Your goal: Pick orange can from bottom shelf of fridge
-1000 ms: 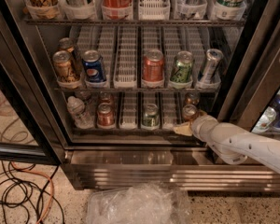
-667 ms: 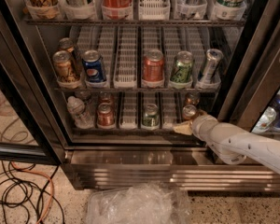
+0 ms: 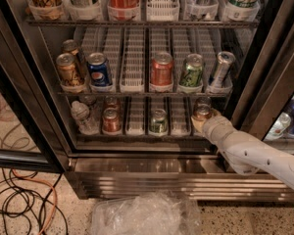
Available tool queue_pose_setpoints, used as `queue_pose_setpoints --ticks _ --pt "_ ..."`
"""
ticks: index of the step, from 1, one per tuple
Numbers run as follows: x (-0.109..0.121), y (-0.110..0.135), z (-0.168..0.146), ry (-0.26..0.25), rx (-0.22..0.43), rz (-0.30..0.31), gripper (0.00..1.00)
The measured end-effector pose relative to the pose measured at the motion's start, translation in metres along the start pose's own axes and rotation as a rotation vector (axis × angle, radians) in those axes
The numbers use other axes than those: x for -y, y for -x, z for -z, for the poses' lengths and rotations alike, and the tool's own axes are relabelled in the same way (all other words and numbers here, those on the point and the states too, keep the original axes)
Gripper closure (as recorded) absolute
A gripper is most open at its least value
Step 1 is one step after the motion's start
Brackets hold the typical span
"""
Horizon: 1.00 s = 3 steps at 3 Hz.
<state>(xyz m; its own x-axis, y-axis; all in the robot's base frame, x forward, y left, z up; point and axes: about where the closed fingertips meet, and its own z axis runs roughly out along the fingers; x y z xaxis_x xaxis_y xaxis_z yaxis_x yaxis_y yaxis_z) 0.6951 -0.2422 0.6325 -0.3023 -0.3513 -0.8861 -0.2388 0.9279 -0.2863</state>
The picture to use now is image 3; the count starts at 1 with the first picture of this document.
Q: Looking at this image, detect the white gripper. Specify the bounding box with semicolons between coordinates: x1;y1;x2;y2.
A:
191;109;234;145

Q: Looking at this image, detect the orange soda can front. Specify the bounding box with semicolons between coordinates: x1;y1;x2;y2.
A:
193;105;212;120

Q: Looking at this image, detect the orange soda can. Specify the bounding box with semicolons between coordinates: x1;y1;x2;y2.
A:
193;105;212;120
195;96;212;106

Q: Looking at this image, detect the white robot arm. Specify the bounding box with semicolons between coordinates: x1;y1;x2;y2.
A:
191;113;294;190

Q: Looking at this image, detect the orange soda can rear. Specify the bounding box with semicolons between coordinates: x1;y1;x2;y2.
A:
195;96;212;106

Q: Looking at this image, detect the green can middle shelf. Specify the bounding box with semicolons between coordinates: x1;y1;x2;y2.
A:
179;53;204;87

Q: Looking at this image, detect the green can shelf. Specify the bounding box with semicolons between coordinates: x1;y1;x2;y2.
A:
179;53;204;87
149;109;168;134

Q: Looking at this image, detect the green can bottom shelf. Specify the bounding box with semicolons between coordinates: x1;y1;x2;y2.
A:
149;109;168;134

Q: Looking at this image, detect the silver slim can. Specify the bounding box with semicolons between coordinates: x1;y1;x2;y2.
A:
209;51;235;88

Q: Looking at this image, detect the red can middle shelf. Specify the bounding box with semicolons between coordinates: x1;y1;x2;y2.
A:
151;52;173;86

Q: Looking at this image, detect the white can right compartment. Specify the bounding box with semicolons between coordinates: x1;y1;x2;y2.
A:
266;113;291;140

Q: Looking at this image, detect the red can bottom front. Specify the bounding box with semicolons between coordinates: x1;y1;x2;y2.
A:
103;108;121;132

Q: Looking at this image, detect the red can bottom rear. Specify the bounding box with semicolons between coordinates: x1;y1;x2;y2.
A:
104;96;121;112

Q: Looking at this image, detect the stainless steel fridge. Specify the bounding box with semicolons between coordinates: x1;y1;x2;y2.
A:
0;0;294;202

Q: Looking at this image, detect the blue pepsi can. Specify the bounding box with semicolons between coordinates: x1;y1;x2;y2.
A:
87;52;113;87

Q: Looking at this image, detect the gold can middle front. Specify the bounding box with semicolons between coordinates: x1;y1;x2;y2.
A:
56;53;84;87

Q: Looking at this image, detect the gold can middle rear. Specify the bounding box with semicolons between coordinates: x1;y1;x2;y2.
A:
62;39;86;73

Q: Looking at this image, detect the clear plastic bag bin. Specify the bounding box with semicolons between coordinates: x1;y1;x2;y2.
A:
91;191;201;235

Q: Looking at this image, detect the clear water bottle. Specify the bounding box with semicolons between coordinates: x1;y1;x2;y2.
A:
71;101;98;135

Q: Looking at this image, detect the black cable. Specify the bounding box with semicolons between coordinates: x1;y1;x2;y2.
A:
0;167;70;235

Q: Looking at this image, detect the orange cable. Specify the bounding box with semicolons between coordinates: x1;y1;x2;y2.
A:
10;169;58;235

